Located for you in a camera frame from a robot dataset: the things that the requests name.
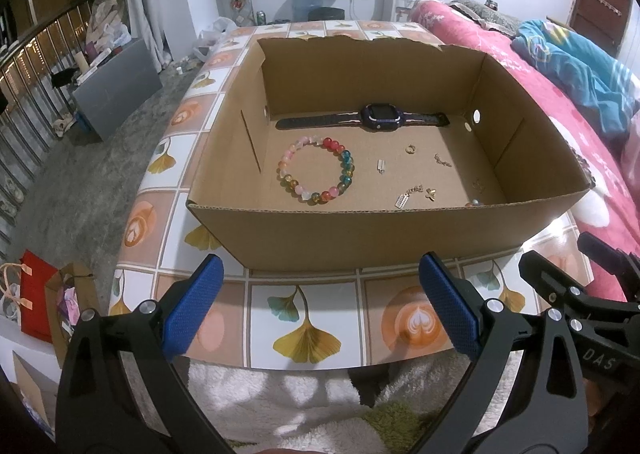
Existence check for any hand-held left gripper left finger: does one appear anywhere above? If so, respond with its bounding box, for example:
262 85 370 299
55 254 236 454

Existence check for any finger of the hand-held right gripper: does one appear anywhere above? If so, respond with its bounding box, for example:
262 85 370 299
577 232 640 305
518 250 640 397

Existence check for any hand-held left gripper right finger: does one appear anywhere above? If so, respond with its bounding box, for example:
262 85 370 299
410 251 588 454

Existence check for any gold rectangular charm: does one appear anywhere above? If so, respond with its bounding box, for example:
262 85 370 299
394 183 426 209

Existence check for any brown cardboard box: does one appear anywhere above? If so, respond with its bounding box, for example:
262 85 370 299
186 33 591 271

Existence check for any multicolour bead bracelet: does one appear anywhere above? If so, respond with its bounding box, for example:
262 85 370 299
276 134 357 206

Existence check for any dark purple wristwatch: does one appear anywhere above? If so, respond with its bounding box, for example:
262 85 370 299
276 103 451 131

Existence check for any brown paper bag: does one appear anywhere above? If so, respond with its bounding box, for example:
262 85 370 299
45 261 113 367

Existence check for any red gift bag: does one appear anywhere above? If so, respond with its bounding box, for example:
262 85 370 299
19 250 63 342

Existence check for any blue blanket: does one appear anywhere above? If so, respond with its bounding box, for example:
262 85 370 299
510 18 640 135

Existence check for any pink floral blanket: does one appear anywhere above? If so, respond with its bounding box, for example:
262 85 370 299
411 0 640 305

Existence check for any grey storage box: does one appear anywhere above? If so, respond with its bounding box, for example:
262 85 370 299
72 39 163 141

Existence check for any white plastic bag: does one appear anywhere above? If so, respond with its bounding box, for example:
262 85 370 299
192 16 238 62

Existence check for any grey patterned pillow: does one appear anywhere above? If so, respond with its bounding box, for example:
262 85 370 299
447 0 521 37

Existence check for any metal railing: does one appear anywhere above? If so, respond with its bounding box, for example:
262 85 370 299
0 0 101 245

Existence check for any pile of clothes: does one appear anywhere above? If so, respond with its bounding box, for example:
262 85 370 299
85 0 133 65

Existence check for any white water dispenser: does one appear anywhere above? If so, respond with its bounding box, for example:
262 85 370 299
382 0 416 22

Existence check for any black bin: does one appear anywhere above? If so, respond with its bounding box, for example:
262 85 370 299
307 7 346 24

